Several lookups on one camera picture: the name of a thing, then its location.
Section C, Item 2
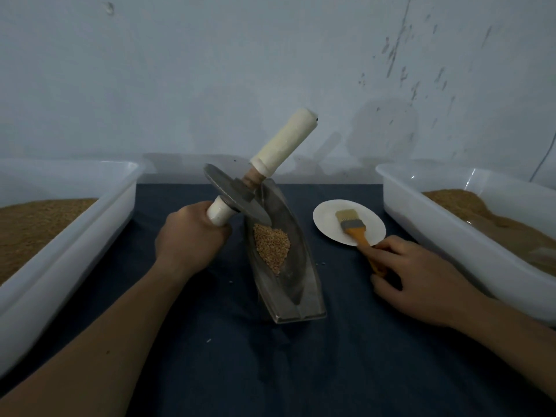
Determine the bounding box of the person's left forearm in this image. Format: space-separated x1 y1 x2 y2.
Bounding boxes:
0 260 196 417

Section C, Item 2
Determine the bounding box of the white plastic tray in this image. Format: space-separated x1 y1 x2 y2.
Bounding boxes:
375 162 556 325
0 159 144 379

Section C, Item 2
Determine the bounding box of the small ground grain portion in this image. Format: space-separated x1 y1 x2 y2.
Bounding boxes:
253 223 292 275

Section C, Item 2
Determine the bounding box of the orange handled brush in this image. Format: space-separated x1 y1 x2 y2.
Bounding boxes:
335 209 383 275

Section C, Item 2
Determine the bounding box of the white round plate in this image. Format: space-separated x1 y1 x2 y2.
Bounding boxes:
313 199 387 247

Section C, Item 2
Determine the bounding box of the boat-shaped metal grinding trough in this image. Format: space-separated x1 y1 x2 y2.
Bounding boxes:
242 181 328 325

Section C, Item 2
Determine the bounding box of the person's left hand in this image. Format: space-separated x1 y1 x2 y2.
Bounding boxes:
155 200 232 279

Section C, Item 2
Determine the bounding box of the metal grinding wheel with handles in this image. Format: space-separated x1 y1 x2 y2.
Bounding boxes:
204 107 320 228

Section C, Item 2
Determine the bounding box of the dark blue tablecloth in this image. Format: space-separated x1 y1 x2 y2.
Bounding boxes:
0 184 556 417

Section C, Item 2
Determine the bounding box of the person's right hand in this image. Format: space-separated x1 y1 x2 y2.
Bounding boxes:
358 235 492 331

